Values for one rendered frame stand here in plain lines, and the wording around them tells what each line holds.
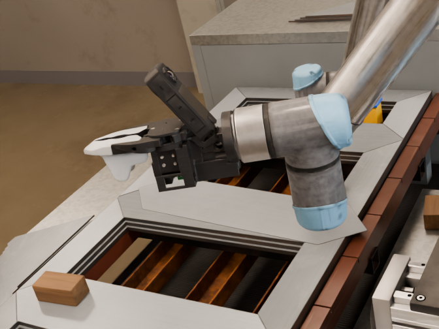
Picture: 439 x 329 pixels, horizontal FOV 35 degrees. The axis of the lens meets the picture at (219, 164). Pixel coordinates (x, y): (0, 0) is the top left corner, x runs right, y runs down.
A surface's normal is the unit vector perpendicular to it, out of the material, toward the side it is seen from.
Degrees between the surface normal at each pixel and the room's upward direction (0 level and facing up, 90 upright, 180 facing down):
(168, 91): 83
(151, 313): 0
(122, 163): 82
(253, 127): 54
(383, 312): 90
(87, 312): 0
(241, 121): 36
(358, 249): 0
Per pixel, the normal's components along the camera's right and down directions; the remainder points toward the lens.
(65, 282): -0.21, -0.86
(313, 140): -0.01, 0.53
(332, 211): 0.35, 0.42
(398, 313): -0.48, 0.50
